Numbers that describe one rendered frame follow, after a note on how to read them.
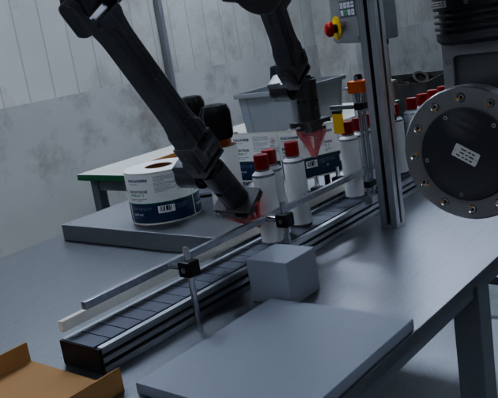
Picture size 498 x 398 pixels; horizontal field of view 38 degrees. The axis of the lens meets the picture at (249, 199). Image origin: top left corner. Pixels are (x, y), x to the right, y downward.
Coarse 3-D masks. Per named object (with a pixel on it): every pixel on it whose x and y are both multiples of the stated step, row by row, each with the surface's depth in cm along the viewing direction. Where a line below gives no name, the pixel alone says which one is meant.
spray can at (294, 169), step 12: (288, 144) 169; (288, 156) 170; (300, 156) 171; (288, 168) 170; (300, 168) 170; (288, 180) 171; (300, 180) 170; (288, 192) 172; (300, 192) 171; (300, 216) 172
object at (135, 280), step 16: (352, 176) 183; (320, 192) 172; (288, 208) 162; (256, 224) 154; (224, 240) 146; (176, 256) 137; (192, 256) 139; (144, 272) 130; (160, 272) 132; (112, 288) 124; (128, 288) 126; (96, 304) 121
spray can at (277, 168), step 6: (264, 150) 164; (270, 150) 163; (270, 156) 163; (276, 156) 165; (270, 162) 164; (276, 162) 164; (270, 168) 164; (276, 168) 164; (276, 174) 164; (282, 174) 165; (276, 180) 164; (282, 180) 165; (282, 186) 165; (282, 192) 165; (282, 198) 165
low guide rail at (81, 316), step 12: (336, 192) 192; (312, 204) 184; (252, 228) 165; (228, 240) 159; (240, 240) 162; (204, 252) 153; (216, 252) 156; (156, 276) 142; (168, 276) 145; (132, 288) 138; (144, 288) 140; (108, 300) 133; (120, 300) 135; (84, 312) 129; (96, 312) 131; (60, 324) 126; (72, 324) 127
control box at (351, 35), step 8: (336, 0) 178; (344, 0) 173; (384, 0) 169; (392, 0) 169; (336, 8) 179; (384, 8) 169; (392, 8) 170; (336, 16) 180; (384, 16) 170; (392, 16) 170; (344, 24) 176; (352, 24) 172; (392, 24) 171; (344, 32) 177; (352, 32) 173; (392, 32) 171; (336, 40) 183; (344, 40) 178; (352, 40) 174
